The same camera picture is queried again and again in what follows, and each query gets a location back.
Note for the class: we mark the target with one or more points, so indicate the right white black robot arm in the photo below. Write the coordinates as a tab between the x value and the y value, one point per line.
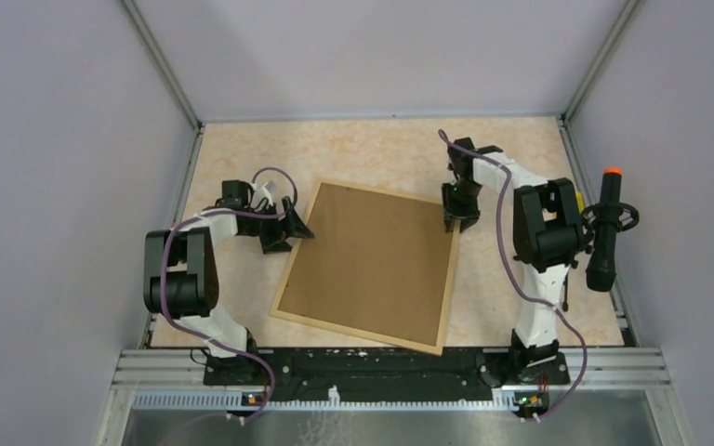
547	235

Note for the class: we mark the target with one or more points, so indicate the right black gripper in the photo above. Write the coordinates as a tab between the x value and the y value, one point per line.
455	213

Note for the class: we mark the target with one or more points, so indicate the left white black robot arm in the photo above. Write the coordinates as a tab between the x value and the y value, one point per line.
180	273

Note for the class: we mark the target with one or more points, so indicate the brown backing board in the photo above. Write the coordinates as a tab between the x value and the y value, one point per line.
369	264

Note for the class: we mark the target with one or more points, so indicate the black microphone orange tip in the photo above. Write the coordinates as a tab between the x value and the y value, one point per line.
606	219

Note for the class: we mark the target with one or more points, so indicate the light wooden picture frame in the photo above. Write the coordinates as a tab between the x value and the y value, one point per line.
277	308

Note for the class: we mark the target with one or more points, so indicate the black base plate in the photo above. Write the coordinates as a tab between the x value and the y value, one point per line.
382	374

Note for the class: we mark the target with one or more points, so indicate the black mini tripod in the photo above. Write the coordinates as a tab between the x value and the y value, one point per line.
565	292

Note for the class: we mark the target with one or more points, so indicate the yellow grid block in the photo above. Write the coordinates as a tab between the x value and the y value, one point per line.
579	201

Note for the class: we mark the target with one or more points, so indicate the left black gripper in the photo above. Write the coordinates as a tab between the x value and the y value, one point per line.
275	242

